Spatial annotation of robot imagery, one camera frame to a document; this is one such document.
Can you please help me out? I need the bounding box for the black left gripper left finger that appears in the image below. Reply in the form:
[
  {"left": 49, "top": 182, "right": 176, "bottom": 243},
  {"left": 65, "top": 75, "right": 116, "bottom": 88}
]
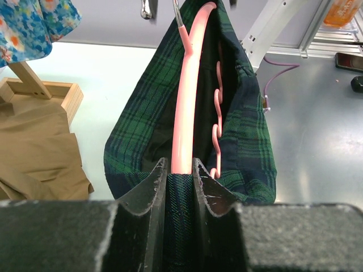
[{"left": 1, "top": 158, "right": 167, "bottom": 271}]

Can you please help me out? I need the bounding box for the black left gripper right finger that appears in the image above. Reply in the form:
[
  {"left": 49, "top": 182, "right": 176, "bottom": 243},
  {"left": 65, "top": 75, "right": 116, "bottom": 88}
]
[{"left": 192, "top": 159, "right": 362, "bottom": 271}]

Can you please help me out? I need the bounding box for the tan brown skirt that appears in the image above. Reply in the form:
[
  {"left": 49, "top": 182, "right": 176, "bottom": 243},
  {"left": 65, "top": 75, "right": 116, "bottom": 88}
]
[{"left": 1, "top": 101, "right": 94, "bottom": 200}]

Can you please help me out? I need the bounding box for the pink plastic hanger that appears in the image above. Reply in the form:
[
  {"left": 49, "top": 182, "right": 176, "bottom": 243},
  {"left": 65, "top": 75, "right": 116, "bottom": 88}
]
[{"left": 140, "top": 0, "right": 223, "bottom": 179}]

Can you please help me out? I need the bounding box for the green plaid garment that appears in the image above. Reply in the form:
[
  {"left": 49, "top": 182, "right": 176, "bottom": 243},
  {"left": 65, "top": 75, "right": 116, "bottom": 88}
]
[{"left": 103, "top": 0, "right": 278, "bottom": 272}]

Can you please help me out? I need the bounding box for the blue floral garment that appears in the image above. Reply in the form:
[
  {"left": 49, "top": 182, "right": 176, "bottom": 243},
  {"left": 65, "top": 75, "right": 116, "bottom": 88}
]
[{"left": 1, "top": 0, "right": 82, "bottom": 67}]

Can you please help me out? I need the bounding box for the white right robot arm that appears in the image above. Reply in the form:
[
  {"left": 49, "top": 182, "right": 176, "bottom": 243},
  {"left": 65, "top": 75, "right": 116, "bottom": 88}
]
[{"left": 241, "top": 0, "right": 306, "bottom": 71}]

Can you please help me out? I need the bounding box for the wooden clothes rack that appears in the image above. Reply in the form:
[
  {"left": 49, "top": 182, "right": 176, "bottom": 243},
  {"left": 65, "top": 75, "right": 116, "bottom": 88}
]
[{"left": 1, "top": 62, "right": 83, "bottom": 124}]

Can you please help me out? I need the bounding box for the black device on floor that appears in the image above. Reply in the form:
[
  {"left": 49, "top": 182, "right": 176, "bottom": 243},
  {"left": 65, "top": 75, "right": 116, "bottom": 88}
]
[{"left": 334, "top": 52, "right": 363, "bottom": 94}]

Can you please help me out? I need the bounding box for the orange object on shelf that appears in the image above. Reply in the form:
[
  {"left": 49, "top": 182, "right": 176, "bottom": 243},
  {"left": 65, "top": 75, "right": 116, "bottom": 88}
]
[{"left": 323, "top": 0, "right": 362, "bottom": 28}]

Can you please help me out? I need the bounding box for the aluminium frame shelf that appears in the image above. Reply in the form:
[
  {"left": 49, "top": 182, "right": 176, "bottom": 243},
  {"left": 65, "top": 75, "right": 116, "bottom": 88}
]
[{"left": 268, "top": 1, "right": 362, "bottom": 58}]

